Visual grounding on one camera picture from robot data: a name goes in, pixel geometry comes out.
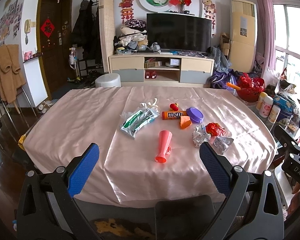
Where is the pink plastic cup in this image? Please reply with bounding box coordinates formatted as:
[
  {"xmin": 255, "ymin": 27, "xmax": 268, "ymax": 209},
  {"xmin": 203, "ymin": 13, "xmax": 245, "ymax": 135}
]
[{"xmin": 155, "ymin": 130, "xmax": 172, "ymax": 163}]

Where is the green white wipes packet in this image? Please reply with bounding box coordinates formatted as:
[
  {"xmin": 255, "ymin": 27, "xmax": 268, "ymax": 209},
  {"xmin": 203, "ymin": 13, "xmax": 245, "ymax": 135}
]
[{"xmin": 120, "ymin": 108, "xmax": 159, "ymax": 138}]

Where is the black trash bin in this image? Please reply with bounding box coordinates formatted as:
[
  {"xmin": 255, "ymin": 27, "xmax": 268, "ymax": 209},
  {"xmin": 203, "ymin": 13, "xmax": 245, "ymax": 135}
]
[{"xmin": 155, "ymin": 195, "xmax": 215, "ymax": 239}]

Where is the silver blister pack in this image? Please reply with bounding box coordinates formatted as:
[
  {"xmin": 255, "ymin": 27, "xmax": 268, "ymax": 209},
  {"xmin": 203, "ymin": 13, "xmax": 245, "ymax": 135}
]
[{"xmin": 213, "ymin": 136, "xmax": 234, "ymax": 155}]

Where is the crumpled silver foil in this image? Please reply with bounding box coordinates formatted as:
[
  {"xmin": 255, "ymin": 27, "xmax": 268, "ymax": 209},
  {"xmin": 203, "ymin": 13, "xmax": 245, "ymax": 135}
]
[{"xmin": 192, "ymin": 125, "xmax": 211, "ymax": 147}]

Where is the crumpled red wrapper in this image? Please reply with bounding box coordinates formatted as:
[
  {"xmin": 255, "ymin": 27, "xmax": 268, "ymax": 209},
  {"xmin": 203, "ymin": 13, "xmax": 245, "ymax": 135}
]
[{"xmin": 205, "ymin": 122, "xmax": 226, "ymax": 137}]

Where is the cream lidded canister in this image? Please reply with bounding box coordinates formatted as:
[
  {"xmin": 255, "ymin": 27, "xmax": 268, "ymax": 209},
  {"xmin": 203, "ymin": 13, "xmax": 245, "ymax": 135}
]
[{"xmin": 268, "ymin": 105, "xmax": 281, "ymax": 124}]

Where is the purple plastic lid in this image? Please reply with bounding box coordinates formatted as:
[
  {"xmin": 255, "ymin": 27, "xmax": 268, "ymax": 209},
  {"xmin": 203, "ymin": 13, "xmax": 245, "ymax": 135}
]
[{"xmin": 186, "ymin": 107, "xmax": 204, "ymax": 124}]

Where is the white canister pink label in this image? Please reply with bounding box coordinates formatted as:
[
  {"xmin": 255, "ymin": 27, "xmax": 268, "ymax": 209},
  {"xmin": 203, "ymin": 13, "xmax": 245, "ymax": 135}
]
[{"xmin": 259, "ymin": 96, "xmax": 273, "ymax": 118}]

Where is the orange candy tube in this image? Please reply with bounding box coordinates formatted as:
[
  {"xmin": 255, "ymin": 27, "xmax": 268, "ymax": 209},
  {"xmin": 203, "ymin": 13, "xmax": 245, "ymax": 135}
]
[{"xmin": 161, "ymin": 111, "xmax": 187, "ymax": 120}]

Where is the pink satin tablecloth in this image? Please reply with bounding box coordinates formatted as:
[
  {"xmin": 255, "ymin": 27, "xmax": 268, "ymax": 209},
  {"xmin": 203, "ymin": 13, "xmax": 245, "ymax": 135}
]
[{"xmin": 23, "ymin": 86, "xmax": 276, "ymax": 208}]

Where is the yellow white canister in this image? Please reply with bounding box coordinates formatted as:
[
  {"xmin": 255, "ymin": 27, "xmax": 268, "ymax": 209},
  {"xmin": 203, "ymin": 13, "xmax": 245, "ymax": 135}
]
[{"xmin": 256, "ymin": 92, "xmax": 268, "ymax": 111}]

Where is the small red toy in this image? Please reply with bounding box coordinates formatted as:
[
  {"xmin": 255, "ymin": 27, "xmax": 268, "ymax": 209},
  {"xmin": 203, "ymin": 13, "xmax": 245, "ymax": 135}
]
[{"xmin": 170, "ymin": 103, "xmax": 179, "ymax": 111}]

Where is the orange stick in basket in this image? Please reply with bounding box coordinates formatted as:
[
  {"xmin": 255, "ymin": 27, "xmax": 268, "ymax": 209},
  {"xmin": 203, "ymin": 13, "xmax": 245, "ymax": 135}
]
[{"xmin": 226, "ymin": 82, "xmax": 241, "ymax": 91}]

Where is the red plastic basket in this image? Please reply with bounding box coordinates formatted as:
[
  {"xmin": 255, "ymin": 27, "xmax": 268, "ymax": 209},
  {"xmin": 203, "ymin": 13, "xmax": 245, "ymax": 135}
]
[{"xmin": 237, "ymin": 73, "xmax": 265, "ymax": 103}]

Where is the clear plastic wrapper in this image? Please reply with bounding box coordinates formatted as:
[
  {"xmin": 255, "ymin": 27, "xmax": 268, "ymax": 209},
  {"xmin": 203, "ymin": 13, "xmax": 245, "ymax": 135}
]
[{"xmin": 140, "ymin": 98, "xmax": 159, "ymax": 111}]

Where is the white round stool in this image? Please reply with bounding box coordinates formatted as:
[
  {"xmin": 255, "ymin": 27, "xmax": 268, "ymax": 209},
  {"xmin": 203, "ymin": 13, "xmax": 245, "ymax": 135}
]
[{"xmin": 95, "ymin": 73, "xmax": 121, "ymax": 88}]

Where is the beige tv cabinet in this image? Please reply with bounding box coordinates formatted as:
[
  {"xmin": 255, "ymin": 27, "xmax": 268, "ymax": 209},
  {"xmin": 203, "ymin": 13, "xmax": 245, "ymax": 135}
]
[{"xmin": 108, "ymin": 53, "xmax": 215, "ymax": 87}]

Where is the tan coat on chair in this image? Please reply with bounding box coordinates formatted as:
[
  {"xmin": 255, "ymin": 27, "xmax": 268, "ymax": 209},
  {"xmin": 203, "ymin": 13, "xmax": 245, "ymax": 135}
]
[{"xmin": 0, "ymin": 44, "xmax": 26, "ymax": 104}]

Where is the black flat television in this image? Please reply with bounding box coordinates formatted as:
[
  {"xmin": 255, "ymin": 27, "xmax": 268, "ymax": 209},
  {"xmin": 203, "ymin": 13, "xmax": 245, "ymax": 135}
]
[{"xmin": 146, "ymin": 13, "xmax": 211, "ymax": 52}]

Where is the pile of clothes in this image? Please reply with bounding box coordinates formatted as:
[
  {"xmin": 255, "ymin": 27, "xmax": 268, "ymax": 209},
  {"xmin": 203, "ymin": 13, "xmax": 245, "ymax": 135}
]
[{"xmin": 113, "ymin": 18, "xmax": 148, "ymax": 54}]

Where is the cardboard covered air conditioner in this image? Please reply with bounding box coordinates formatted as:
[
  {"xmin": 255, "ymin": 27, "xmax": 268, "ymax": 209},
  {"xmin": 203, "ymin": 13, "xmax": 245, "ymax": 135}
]
[{"xmin": 229, "ymin": 0, "xmax": 257, "ymax": 73}]

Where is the beige folding screen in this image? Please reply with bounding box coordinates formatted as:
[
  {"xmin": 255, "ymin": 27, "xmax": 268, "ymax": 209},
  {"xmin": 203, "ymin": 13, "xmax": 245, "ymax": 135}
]
[{"xmin": 98, "ymin": 0, "xmax": 115, "ymax": 74}]

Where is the dark wooden door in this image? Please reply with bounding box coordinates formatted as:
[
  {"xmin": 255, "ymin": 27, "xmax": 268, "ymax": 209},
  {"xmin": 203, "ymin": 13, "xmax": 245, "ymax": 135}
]
[{"xmin": 37, "ymin": 0, "xmax": 75, "ymax": 99}]

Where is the pink window curtain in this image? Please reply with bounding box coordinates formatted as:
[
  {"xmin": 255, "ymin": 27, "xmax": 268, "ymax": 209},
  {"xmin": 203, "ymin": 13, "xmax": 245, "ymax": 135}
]
[{"xmin": 257, "ymin": 0, "xmax": 275, "ymax": 77}]

